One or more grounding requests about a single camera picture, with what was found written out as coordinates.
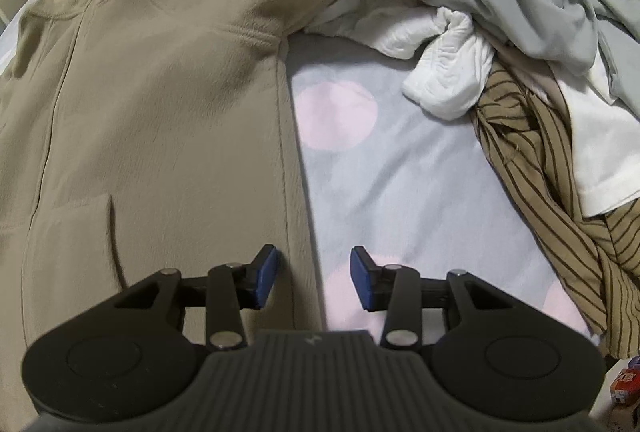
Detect white t-shirt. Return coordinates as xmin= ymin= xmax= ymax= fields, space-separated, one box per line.
xmin=555 ymin=47 xmax=640 ymax=218

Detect brown striped shirt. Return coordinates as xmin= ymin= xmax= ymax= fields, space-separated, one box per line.
xmin=472 ymin=59 xmax=640 ymax=358

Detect beige fleece jacket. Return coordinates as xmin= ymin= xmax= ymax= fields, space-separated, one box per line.
xmin=0 ymin=0 xmax=640 ymax=415

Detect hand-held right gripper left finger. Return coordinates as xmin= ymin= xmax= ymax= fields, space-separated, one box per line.
xmin=115 ymin=244 xmax=279 ymax=353

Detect grey pink-dotted bed sheet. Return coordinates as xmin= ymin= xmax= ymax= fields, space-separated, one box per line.
xmin=0 ymin=0 xmax=608 ymax=358

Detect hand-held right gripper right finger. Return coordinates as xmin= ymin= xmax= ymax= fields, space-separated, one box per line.
xmin=350 ymin=246 xmax=506 ymax=348

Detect colourful small boxes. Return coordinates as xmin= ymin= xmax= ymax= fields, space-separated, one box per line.
xmin=607 ymin=354 xmax=640 ymax=432

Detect white crumpled garment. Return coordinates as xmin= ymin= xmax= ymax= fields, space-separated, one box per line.
xmin=305 ymin=2 xmax=496 ymax=120

